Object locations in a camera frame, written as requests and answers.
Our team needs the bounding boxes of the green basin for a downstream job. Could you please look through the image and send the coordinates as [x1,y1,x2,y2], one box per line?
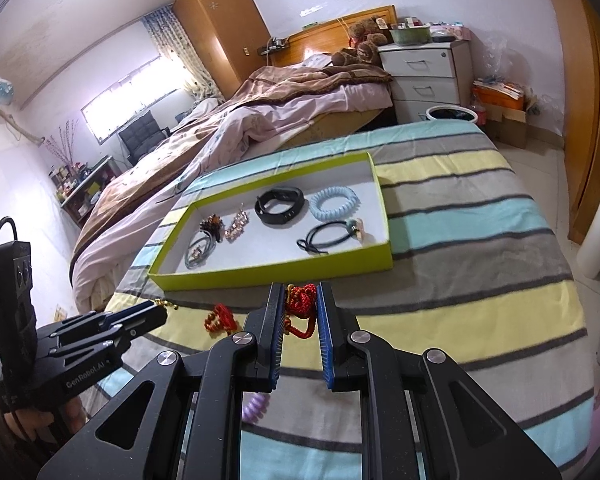
[389,25,432,45]

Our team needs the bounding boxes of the dried branches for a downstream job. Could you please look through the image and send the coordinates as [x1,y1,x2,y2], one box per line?
[42,120,81,171]

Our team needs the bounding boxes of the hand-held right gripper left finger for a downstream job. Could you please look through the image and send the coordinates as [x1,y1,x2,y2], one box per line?
[36,282,287,480]

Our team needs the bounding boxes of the power strip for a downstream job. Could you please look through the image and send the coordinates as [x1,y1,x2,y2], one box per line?
[255,36,291,56]

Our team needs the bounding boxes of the purple spiral hair tie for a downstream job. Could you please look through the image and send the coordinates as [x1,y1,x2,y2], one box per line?
[241,392,271,423]

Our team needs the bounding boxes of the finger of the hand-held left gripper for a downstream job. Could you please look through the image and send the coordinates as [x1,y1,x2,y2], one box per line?
[59,301,157,334]
[51,305,169,359]

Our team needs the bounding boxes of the floral curtain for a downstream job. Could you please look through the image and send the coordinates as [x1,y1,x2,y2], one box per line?
[142,5,226,101]

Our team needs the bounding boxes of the red cord bracelet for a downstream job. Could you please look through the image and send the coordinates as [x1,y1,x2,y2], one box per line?
[284,282,321,343]

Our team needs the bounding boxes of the lime green cardboard box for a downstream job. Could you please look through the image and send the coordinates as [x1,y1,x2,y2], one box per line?
[147,151,394,292]

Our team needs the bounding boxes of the light blue spiral hair tie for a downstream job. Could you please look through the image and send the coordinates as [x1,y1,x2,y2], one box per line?
[308,186,357,222]

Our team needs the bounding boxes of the white drawer nightstand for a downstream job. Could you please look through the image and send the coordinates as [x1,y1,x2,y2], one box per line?
[377,39,473,123]

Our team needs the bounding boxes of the nightstand clutter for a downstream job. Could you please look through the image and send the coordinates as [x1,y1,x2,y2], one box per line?
[405,17,473,43]

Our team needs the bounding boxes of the black office chair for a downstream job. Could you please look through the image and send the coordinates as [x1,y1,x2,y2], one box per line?
[117,110,173,166]

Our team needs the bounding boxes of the black wristband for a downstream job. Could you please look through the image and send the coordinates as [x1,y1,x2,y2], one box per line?
[254,186,306,231]

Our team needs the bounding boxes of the black cable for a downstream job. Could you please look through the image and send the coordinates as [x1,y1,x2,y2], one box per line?
[0,216,20,246]

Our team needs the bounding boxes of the person's left forearm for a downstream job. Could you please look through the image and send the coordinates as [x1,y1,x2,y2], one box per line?
[0,410,56,480]

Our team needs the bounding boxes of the grey hair ties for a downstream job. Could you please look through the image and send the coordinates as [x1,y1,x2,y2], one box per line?
[184,232,226,270]

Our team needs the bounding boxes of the pink and brown duvet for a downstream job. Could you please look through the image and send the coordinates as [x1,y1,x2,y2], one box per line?
[69,55,396,313]

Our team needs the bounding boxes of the striped tablecloth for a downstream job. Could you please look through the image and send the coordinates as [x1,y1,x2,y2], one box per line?
[97,121,596,480]

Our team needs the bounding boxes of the person's left hand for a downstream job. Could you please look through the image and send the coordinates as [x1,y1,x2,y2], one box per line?
[0,399,87,444]

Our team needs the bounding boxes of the brown cardboard box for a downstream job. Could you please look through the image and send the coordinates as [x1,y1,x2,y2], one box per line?
[485,105,528,150]

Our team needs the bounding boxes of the black hair tie with charm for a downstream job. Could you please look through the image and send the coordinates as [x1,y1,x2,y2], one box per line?
[296,217,367,256]

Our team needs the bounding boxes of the brown teddy bear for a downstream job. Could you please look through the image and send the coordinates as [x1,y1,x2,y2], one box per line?
[330,17,388,68]

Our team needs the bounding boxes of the wooden closet door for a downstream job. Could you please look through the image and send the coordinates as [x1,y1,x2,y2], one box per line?
[537,0,600,246]

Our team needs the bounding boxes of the wooden headboard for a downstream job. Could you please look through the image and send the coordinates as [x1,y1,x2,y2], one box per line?
[270,5,398,68]

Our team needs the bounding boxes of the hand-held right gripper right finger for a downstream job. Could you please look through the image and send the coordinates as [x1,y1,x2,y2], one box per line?
[316,281,563,480]

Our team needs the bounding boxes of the red knot bracelet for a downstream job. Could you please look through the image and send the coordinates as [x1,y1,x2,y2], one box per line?
[203,302,242,336]

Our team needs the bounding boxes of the cluttered low shelf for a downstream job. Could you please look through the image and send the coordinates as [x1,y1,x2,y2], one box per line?
[50,155,118,226]

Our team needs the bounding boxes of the pile of books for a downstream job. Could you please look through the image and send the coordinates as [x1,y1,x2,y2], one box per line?
[472,76,526,111]

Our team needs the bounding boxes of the wooden wardrobe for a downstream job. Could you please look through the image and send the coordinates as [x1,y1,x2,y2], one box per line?
[172,0,273,101]

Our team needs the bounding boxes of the white trash bin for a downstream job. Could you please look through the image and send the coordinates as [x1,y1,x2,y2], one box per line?
[425,106,480,125]

